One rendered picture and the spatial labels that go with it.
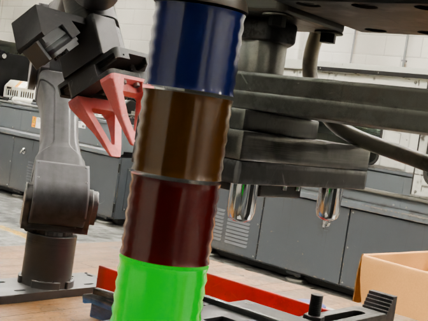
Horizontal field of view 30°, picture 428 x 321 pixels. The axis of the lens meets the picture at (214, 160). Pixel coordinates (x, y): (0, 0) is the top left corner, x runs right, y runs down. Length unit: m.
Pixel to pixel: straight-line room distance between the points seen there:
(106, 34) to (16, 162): 7.94
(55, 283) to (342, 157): 0.48
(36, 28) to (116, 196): 6.71
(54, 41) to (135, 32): 9.70
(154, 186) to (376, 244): 5.42
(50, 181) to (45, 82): 0.20
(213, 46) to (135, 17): 10.29
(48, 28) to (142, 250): 0.56
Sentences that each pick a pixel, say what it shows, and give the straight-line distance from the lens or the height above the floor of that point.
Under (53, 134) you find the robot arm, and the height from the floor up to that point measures 1.10.
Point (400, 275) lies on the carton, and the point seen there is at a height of 0.69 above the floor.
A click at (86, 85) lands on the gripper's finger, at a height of 1.16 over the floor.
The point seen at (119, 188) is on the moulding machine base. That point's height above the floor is 0.36.
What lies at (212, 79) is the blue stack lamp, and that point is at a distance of 0.32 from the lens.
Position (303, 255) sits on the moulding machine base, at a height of 0.23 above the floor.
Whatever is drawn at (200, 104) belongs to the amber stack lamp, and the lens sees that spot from 0.31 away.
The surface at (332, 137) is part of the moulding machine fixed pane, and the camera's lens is 5.99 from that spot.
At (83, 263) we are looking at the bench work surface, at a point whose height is 0.90.
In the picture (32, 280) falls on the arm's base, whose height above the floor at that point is 0.92.
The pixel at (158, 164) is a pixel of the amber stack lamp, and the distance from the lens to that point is 0.32.
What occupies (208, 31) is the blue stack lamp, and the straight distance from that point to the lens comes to 0.32.
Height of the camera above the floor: 1.15
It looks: 3 degrees down
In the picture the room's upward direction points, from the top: 8 degrees clockwise
